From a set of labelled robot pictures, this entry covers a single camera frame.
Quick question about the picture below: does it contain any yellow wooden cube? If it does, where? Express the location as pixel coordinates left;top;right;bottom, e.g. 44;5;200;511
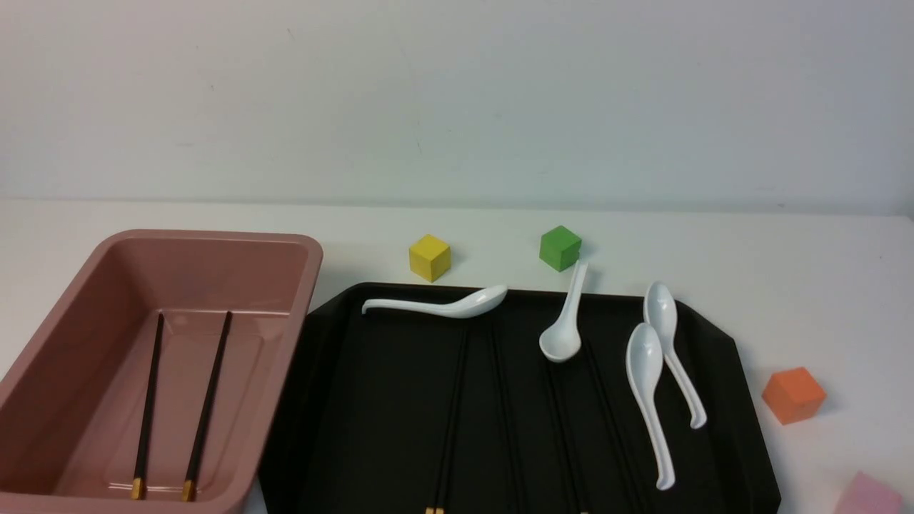
409;234;453;283

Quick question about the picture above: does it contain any white ceramic soup spoon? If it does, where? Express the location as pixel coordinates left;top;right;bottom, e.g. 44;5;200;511
361;284;508;319
626;322;676;490
538;261;588;363
643;281;708;430

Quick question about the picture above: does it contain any green wooden cube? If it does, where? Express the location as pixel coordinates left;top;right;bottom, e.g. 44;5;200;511
539;225;582;272

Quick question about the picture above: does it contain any black chopstick on tray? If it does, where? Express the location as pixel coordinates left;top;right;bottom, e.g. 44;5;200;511
487;322;523;513
542;359;588;513
582;338;642;513

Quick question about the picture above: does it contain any black octagonal tray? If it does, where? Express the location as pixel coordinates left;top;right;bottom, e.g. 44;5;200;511
260;283;781;513

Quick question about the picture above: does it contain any black chopstick gold tip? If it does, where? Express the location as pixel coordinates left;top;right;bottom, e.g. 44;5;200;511
424;328;470;513
431;331;469;513
131;311;164;500
181;311;233;503

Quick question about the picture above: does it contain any orange wooden cube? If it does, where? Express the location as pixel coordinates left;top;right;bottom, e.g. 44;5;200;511
763;366;827;424

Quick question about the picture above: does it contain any pink plastic bin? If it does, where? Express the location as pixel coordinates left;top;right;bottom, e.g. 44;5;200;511
1;230;323;513

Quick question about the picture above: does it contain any pink wooden block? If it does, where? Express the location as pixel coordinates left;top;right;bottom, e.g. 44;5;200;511
833;471;907;514

